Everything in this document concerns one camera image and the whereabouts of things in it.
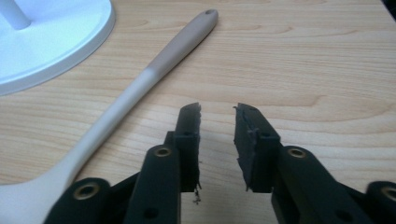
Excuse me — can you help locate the white and beige silicone spatula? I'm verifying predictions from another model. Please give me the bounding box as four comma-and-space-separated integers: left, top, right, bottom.
0, 8, 219, 224

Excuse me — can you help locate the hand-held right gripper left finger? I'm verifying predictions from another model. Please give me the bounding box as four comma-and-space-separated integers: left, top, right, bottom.
123, 102, 203, 224

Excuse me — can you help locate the white round stand base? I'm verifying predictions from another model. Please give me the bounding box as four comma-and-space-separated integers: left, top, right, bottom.
0, 0, 117, 97

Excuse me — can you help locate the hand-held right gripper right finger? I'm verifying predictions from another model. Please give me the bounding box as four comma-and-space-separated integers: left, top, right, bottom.
233, 103, 375, 224

